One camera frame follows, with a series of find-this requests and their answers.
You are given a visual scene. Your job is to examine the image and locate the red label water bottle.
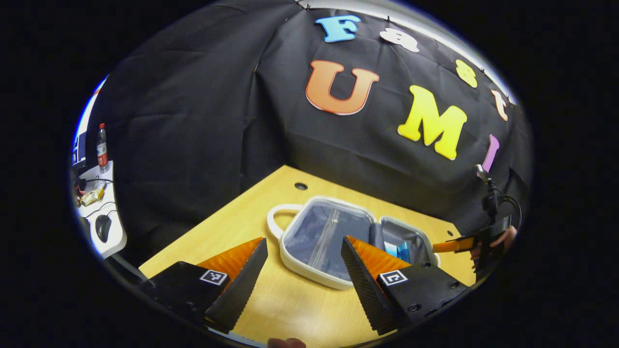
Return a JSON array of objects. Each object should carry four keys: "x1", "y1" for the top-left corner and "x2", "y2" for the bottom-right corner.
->
[{"x1": 96, "y1": 123, "x2": 110, "y2": 174}]

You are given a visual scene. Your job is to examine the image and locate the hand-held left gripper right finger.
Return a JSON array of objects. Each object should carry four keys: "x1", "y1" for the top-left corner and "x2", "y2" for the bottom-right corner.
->
[{"x1": 341, "y1": 236, "x2": 470, "y2": 337}]

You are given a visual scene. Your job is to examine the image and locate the black backdrop cloth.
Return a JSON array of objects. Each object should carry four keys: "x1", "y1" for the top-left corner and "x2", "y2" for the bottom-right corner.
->
[{"x1": 85, "y1": 0, "x2": 532, "y2": 264}]

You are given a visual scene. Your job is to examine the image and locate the yellow snack packet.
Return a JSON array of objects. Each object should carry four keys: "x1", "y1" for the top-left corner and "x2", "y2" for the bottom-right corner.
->
[{"x1": 79, "y1": 187, "x2": 105, "y2": 208}]

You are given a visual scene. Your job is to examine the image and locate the black computer mouse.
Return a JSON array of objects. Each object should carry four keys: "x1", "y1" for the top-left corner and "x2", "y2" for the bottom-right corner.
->
[{"x1": 95, "y1": 214, "x2": 112, "y2": 244}]

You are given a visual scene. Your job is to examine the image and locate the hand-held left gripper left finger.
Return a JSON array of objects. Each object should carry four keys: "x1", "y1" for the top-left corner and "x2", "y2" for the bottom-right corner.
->
[{"x1": 139, "y1": 237, "x2": 269, "y2": 334}]

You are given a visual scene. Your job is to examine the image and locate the small white suitcase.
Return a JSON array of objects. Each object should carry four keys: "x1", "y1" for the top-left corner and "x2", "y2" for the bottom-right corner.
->
[{"x1": 267, "y1": 195, "x2": 442, "y2": 291}]

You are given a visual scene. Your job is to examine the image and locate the white side table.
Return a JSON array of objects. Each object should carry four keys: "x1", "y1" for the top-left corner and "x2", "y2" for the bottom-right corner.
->
[{"x1": 72, "y1": 159, "x2": 128, "y2": 260}]

